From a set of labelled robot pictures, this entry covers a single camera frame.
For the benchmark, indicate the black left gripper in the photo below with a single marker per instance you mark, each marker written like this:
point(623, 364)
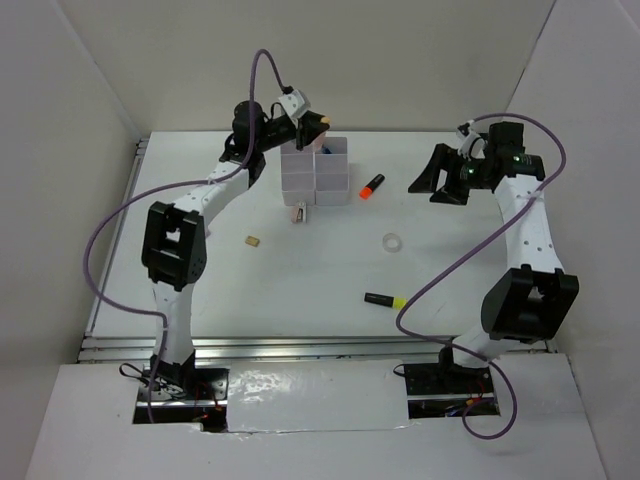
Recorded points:
point(309, 129)

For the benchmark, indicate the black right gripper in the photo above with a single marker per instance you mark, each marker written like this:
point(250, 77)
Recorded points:
point(443, 156)

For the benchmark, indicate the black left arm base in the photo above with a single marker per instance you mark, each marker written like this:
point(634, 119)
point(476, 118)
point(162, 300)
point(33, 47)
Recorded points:
point(179, 386)

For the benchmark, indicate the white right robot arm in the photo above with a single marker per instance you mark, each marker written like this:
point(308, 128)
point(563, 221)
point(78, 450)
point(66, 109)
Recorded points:
point(531, 300)

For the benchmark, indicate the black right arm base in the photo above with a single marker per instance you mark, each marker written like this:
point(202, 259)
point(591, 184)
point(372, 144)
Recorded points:
point(442, 380)

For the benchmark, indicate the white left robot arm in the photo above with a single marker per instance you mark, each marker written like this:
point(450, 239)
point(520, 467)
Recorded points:
point(174, 248)

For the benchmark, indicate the left white divided container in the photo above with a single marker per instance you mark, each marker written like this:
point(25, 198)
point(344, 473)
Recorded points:
point(297, 174)

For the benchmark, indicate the white divided container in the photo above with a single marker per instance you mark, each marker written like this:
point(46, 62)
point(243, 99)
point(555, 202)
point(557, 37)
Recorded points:
point(332, 173)
point(297, 174)

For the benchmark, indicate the right white divided container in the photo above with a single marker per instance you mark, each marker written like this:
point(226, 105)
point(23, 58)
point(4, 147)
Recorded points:
point(332, 173)

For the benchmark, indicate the orange and black highlighter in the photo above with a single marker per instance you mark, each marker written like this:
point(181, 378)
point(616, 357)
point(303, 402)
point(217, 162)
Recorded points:
point(366, 192)

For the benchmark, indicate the clear tape roll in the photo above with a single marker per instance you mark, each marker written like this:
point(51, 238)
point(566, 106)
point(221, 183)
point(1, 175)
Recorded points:
point(392, 243)

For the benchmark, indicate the tan eraser block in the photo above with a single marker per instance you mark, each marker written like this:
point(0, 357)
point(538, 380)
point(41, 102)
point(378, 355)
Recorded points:
point(252, 241)

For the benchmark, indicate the yellow and black highlighter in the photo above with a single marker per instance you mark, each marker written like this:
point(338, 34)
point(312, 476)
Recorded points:
point(393, 302)

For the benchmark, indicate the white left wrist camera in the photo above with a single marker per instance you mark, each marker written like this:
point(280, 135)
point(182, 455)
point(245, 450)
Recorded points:
point(295, 104)

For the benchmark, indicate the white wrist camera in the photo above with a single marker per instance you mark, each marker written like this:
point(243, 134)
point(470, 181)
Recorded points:
point(472, 143)
point(295, 104)

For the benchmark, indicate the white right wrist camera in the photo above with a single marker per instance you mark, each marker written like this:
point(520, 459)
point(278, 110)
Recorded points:
point(472, 143)

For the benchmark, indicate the aluminium table frame rail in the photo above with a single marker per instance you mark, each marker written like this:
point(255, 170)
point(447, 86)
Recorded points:
point(300, 293)

